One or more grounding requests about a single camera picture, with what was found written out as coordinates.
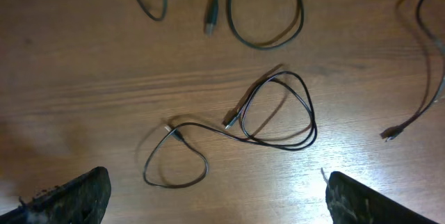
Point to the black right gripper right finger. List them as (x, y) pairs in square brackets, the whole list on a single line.
[(351, 202)]

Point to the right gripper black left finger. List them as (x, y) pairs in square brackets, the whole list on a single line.
[(82, 200)]

